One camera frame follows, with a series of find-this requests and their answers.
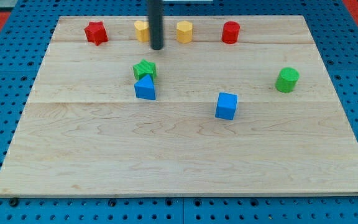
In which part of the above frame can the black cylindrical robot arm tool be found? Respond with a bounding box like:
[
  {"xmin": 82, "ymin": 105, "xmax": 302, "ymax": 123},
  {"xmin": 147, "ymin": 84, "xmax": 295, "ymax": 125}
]
[{"xmin": 147, "ymin": 0, "xmax": 164, "ymax": 50}]

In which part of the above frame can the green star block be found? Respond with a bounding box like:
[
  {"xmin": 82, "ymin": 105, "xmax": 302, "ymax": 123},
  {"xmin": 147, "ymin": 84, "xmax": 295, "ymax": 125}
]
[{"xmin": 132, "ymin": 59, "xmax": 157, "ymax": 80}]

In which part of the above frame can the red star block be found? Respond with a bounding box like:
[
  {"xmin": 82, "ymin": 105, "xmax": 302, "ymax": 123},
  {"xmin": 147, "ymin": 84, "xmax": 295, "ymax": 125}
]
[{"xmin": 84, "ymin": 21, "xmax": 108, "ymax": 45}]

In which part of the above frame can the blue triangle block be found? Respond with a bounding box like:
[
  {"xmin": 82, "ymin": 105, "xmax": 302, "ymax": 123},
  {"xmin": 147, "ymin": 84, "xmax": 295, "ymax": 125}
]
[{"xmin": 134, "ymin": 74, "xmax": 156, "ymax": 100}]

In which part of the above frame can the blue cube block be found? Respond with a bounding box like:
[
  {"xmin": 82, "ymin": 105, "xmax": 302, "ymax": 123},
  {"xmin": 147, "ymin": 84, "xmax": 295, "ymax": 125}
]
[{"xmin": 215, "ymin": 92, "xmax": 238, "ymax": 120}]

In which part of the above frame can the light wooden board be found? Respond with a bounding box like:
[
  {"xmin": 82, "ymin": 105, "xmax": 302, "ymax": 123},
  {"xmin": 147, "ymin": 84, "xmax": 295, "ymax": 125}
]
[{"xmin": 0, "ymin": 16, "xmax": 358, "ymax": 198}]

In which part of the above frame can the yellow hexagon block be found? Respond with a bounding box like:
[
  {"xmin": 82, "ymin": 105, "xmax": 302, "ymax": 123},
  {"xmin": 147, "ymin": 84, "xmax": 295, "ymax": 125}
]
[{"xmin": 176, "ymin": 21, "xmax": 193, "ymax": 44}]

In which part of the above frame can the yellow heart block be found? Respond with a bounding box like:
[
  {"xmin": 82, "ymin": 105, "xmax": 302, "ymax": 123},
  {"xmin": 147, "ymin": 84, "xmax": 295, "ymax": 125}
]
[{"xmin": 134, "ymin": 21, "xmax": 150, "ymax": 42}]

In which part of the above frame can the red cylinder block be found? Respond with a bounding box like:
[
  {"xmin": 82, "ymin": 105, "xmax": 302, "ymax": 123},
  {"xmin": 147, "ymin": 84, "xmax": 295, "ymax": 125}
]
[{"xmin": 221, "ymin": 21, "xmax": 241, "ymax": 44}]

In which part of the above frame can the green cylinder block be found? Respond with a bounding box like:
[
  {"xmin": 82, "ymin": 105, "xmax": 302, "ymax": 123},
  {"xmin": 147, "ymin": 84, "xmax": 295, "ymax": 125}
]
[{"xmin": 275, "ymin": 67, "xmax": 300, "ymax": 93}]

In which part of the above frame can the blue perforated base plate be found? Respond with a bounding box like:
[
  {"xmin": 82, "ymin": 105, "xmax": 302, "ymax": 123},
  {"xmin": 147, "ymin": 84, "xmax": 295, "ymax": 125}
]
[{"xmin": 0, "ymin": 0, "xmax": 358, "ymax": 223}]

